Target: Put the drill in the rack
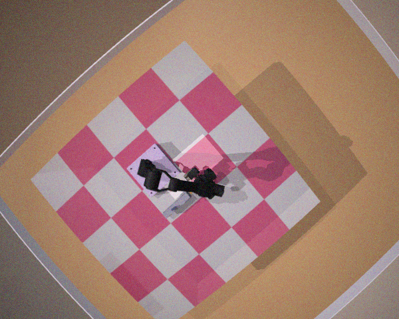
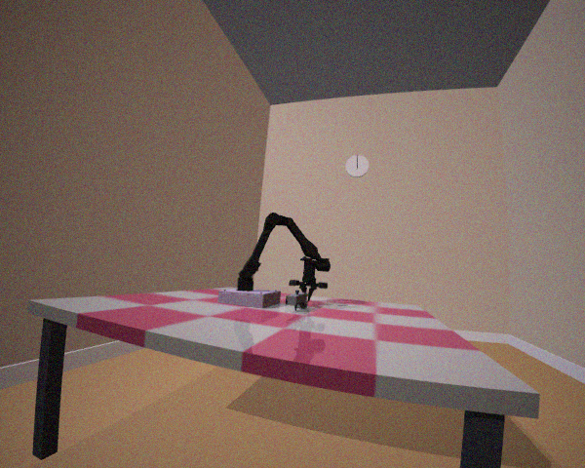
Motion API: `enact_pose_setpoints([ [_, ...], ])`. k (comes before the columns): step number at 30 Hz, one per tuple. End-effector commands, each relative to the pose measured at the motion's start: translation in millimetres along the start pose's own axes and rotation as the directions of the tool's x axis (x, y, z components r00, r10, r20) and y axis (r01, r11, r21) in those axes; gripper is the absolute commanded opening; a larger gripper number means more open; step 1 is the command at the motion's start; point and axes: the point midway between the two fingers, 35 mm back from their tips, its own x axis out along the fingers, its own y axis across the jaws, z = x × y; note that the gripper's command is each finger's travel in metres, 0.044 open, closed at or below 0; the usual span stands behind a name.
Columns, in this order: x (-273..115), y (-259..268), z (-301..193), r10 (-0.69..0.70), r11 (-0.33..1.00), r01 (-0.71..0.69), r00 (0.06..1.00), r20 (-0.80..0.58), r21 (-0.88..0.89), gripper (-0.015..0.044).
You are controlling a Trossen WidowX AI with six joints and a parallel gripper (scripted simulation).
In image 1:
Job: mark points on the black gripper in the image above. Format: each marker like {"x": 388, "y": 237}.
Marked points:
{"x": 193, "y": 173}

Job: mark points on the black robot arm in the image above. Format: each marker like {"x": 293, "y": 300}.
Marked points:
{"x": 204, "y": 188}

